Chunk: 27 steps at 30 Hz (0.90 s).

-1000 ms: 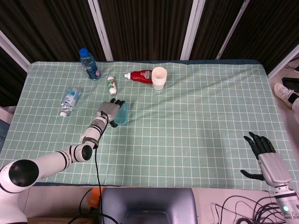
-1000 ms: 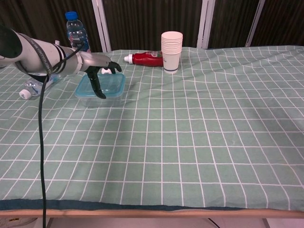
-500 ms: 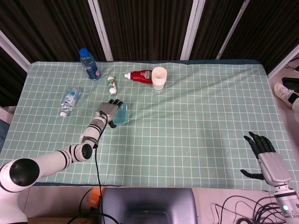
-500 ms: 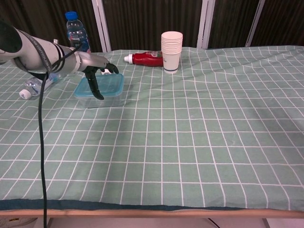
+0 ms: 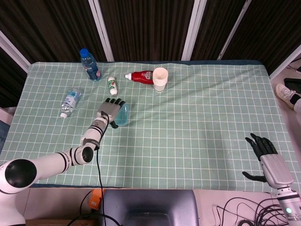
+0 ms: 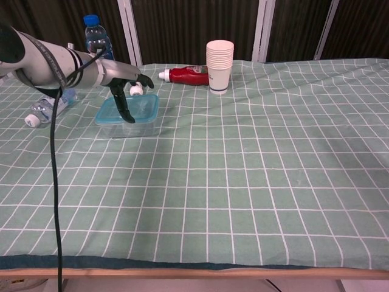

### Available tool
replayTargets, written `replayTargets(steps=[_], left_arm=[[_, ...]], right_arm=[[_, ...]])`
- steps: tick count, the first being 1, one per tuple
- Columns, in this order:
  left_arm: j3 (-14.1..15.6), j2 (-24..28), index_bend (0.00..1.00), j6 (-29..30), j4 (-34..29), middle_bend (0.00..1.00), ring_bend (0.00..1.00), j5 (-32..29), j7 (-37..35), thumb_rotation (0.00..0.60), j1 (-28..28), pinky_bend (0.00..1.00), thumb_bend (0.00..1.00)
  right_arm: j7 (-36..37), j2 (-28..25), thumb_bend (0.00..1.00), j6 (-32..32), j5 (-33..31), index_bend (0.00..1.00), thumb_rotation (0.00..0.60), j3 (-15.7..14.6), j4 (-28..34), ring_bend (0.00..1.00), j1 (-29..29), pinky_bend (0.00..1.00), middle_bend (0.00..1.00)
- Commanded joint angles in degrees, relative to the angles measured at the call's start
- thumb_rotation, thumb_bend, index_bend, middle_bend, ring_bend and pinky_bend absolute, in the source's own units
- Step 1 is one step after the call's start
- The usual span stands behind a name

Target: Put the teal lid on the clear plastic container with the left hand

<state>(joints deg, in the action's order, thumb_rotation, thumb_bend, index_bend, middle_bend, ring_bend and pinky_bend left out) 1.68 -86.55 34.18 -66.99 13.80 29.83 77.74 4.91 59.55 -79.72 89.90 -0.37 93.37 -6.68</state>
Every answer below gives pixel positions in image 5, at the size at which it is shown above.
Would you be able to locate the right black grey robot hand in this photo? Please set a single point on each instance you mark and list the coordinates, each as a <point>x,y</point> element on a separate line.
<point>277,171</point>

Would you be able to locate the left black grey robot hand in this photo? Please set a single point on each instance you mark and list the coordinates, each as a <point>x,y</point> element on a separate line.
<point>109,110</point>

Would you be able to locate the teal container lid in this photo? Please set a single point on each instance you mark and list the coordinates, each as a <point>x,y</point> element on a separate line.
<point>123,115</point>

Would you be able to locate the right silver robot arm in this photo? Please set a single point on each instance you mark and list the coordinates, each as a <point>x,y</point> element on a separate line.
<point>288,204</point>

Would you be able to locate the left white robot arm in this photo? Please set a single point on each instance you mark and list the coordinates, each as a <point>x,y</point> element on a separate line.
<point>47,162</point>

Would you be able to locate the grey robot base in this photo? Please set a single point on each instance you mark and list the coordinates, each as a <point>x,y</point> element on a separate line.
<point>150,202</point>

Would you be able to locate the clear plastic container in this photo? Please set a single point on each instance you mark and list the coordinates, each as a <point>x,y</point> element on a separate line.
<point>130,113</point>

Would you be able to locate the small white green bottle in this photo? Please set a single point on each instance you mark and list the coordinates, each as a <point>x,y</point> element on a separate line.
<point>113,86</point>

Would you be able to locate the clear white-capped water bottle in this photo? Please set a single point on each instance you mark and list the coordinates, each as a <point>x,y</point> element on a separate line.
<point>70,101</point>

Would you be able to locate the red ketchup bottle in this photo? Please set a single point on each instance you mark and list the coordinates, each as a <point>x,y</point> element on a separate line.
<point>141,77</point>

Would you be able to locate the blue-capped drink bottle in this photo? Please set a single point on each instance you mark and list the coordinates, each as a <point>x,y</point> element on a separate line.
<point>91,66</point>

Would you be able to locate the person leg white trousers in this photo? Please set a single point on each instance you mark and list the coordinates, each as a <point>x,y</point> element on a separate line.
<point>298,106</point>

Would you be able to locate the white sneaker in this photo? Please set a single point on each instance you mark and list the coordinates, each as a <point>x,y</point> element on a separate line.
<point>285,94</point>

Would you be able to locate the green checked tablecloth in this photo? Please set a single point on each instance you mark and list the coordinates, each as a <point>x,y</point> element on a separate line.
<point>188,141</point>

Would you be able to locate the flat black object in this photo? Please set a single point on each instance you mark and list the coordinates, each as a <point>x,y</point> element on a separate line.
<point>290,82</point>

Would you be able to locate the orange box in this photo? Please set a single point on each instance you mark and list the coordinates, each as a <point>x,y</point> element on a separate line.
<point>95,202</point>

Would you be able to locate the dark partition panel white frame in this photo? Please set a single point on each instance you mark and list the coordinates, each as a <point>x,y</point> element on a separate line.
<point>211,28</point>
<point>270,28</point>
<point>47,28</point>
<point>9,77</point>
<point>145,28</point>

